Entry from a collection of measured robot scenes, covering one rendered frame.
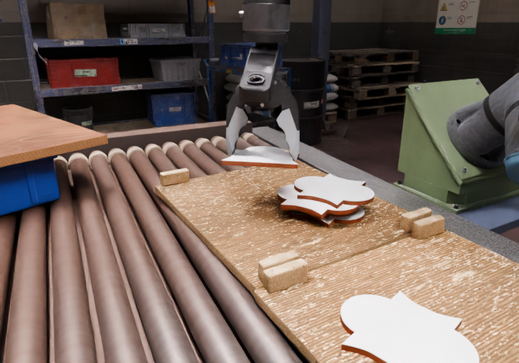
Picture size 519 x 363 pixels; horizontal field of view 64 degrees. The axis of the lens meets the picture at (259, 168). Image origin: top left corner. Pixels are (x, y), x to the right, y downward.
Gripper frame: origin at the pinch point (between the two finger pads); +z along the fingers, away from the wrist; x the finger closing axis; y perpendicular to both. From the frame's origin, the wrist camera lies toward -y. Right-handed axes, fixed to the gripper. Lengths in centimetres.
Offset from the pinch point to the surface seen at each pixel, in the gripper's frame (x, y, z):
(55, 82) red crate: 235, 311, 31
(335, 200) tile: -12.6, -3.5, 5.7
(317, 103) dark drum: -16, 373, 53
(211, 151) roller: 18.7, 40.9, 11.8
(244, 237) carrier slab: 1.4, -10.0, 10.2
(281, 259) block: -5.0, -20.1, 7.6
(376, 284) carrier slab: -17.3, -20.2, 10.0
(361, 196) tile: -17.1, -1.4, 5.6
